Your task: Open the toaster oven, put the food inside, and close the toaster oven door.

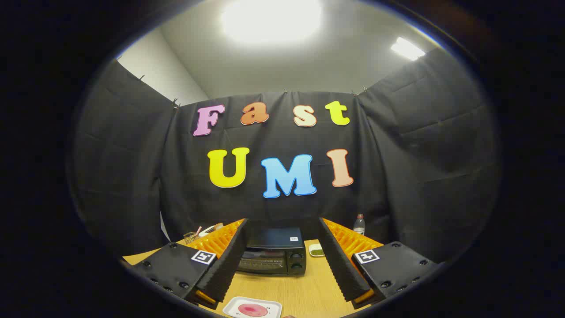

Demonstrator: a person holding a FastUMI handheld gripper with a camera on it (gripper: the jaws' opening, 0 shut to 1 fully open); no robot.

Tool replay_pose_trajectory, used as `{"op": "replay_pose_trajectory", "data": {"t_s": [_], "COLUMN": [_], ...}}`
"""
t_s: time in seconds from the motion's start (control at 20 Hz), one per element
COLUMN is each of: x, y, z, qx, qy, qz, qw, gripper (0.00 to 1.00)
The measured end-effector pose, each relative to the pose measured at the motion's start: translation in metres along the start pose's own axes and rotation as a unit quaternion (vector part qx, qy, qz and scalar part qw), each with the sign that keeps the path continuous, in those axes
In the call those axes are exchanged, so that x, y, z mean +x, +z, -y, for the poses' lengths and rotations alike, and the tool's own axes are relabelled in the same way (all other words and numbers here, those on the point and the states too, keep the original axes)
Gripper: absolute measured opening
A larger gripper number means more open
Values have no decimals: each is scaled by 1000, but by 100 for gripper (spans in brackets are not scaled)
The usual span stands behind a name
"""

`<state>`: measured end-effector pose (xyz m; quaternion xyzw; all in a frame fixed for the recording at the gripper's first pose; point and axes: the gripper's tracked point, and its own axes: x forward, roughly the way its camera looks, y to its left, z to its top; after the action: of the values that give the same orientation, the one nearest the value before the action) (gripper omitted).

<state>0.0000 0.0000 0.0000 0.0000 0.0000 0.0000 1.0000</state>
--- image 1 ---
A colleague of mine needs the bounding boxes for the black toaster oven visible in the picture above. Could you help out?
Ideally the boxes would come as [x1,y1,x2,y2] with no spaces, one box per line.
[237,227,307,276]

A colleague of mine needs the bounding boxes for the small ceiling light panel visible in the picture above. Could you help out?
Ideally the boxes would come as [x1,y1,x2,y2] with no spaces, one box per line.
[391,37,426,61]

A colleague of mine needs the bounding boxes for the white square plate pink print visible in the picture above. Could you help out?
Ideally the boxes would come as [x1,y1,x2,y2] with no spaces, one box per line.
[222,296,283,318]

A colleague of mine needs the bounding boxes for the large ceiling light panel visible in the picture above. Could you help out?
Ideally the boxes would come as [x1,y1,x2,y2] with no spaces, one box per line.
[221,0,323,45]

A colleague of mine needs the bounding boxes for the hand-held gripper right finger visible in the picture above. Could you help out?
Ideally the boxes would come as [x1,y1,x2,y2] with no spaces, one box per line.
[318,217,443,310]

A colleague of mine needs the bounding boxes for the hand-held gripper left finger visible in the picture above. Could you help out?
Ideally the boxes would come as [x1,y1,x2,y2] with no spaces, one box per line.
[128,218,249,310]

